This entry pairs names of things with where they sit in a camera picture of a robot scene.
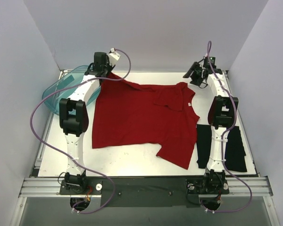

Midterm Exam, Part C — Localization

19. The red t shirt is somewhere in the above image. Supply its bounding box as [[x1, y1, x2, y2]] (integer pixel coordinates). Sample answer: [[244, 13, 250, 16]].
[[92, 73, 199, 169]]

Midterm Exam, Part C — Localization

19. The purple cable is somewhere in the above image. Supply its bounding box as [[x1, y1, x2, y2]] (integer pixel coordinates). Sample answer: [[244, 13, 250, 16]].
[[29, 48, 132, 215], [202, 40, 253, 214]]

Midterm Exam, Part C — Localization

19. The aluminium frame rail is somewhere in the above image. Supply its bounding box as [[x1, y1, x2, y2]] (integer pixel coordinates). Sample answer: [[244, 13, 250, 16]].
[[18, 178, 69, 198]]

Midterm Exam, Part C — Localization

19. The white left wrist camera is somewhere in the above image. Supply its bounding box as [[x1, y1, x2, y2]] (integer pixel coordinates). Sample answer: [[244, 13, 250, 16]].
[[108, 48, 121, 67]]

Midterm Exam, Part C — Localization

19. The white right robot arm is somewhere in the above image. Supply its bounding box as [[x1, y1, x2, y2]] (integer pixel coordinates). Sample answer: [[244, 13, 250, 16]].
[[183, 55, 238, 195]]

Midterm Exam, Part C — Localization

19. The teal plastic bin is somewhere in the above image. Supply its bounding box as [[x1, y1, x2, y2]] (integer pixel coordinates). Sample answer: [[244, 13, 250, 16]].
[[42, 65, 102, 116]]

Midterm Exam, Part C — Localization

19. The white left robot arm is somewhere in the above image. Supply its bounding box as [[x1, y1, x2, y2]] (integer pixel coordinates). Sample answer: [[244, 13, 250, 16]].
[[59, 48, 120, 194]]

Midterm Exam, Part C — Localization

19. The folded black t shirt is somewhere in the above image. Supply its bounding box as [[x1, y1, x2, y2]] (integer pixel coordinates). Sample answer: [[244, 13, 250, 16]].
[[196, 124, 248, 173]]

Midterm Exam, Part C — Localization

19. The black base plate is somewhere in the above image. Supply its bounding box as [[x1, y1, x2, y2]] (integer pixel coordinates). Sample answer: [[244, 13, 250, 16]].
[[59, 176, 229, 208]]

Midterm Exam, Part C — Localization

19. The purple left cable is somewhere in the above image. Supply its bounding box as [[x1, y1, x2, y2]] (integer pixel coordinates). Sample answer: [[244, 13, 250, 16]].
[[29, 48, 132, 215]]

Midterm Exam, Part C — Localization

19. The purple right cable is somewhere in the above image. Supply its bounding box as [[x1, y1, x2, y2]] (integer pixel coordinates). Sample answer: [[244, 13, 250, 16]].
[[202, 40, 253, 214]]

